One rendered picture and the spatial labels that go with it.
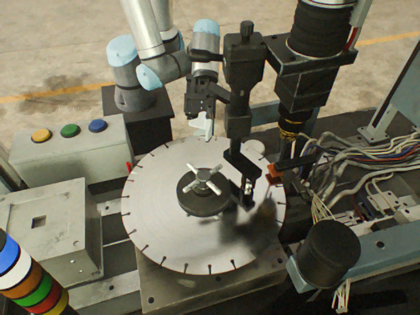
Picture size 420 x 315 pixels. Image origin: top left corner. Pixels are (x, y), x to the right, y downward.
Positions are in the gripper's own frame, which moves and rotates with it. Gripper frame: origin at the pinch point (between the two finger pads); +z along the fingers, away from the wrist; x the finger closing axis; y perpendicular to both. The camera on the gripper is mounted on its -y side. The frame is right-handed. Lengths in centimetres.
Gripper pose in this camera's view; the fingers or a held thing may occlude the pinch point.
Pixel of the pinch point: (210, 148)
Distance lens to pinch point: 77.2
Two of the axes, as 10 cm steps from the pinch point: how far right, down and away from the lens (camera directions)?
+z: -0.3, 9.8, -1.8
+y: -10.0, -0.2, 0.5
